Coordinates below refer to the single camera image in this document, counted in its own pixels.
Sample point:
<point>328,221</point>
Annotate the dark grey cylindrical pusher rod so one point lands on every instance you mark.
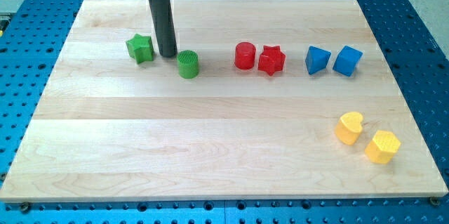
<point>162,19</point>

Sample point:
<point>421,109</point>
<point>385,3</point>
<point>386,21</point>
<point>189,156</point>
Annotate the blue perforated table plate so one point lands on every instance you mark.
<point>34,38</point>

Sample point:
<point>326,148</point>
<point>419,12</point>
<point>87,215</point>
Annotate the blue cube block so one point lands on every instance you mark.
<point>347,60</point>

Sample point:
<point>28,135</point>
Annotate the red cylinder block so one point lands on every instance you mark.
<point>244,58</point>

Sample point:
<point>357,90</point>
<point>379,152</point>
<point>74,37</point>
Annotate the yellow hexagon block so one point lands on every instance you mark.
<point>383,147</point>

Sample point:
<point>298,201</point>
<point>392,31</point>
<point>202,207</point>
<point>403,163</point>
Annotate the green cylinder block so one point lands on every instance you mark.
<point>188,64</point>

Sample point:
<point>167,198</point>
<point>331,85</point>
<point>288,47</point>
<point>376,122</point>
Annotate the red star block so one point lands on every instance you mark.
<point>271,60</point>

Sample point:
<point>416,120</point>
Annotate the light wooden board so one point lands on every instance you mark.
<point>108,129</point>

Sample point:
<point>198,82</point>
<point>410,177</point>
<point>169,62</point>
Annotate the green star block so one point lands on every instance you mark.
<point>140,48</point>

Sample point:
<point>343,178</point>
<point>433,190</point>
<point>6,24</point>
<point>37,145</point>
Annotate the yellow heart block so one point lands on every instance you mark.
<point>349,127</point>

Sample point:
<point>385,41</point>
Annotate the blue triangle block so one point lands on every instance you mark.
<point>316,59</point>

